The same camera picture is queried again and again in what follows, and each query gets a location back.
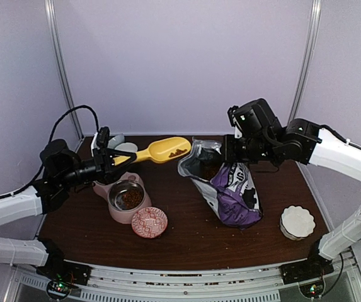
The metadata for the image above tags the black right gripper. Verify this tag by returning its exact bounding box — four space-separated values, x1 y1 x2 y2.
221 134 278 163

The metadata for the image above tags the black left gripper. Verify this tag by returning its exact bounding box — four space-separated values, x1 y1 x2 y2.
57 147 137 188

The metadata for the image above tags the yellow plastic food scoop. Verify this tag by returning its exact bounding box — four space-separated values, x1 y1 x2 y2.
112 137 192 166

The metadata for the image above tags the purple puppy food bag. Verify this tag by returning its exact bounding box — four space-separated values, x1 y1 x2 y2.
178 138 263 230

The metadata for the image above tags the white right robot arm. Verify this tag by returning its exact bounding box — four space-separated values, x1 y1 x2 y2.
221 98 361 278

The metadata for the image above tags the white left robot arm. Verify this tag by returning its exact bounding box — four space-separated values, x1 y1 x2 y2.
0 139 136 279

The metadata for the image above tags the pink double pet feeder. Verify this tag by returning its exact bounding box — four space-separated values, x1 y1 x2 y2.
93 172 152 225

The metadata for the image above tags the brown kibble pet food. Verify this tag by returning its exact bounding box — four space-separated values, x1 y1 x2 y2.
122 188 144 208

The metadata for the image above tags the black white ceramic bowl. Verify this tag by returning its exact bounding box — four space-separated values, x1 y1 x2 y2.
115 142 138 153

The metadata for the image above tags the small grey ceramic bowl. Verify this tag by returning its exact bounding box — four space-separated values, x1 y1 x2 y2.
108 133 125 149

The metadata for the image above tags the red patterned ceramic bowl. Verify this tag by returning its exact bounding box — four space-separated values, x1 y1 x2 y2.
131 206 168 239

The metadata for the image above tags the white scalloped ceramic bowl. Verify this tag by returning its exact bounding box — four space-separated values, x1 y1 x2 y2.
280 206 316 241

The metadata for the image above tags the left round circuit board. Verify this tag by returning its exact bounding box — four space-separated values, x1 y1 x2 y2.
45 280 74 299

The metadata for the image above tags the round circuit board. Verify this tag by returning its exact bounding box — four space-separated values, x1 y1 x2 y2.
299 280 325 299
45 280 74 299

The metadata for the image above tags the right round circuit board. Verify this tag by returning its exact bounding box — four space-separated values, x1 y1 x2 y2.
299 280 325 299

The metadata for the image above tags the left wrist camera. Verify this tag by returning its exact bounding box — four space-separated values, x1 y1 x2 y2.
91 126 110 157

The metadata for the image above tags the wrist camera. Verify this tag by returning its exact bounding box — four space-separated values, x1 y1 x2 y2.
227 106 243 138
91 126 110 157

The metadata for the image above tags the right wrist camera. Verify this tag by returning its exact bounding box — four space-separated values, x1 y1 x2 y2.
227 106 243 138

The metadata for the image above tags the aluminium right corner post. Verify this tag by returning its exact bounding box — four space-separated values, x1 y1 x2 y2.
288 0 322 122

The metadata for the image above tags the aluminium corner post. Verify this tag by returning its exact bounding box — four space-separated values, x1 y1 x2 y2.
43 0 84 141
288 0 322 122

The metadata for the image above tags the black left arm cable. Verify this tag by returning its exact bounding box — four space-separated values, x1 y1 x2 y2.
0 105 101 202

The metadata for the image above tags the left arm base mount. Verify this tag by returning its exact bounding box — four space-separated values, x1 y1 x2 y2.
36 239 91 288

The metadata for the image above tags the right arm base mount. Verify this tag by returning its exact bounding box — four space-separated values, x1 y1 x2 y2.
280 240 334 284

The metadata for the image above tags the aluminium front frame rail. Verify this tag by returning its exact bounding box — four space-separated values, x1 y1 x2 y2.
8 247 361 302

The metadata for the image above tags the aluminium left corner post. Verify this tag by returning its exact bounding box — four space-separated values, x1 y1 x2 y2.
43 0 84 141

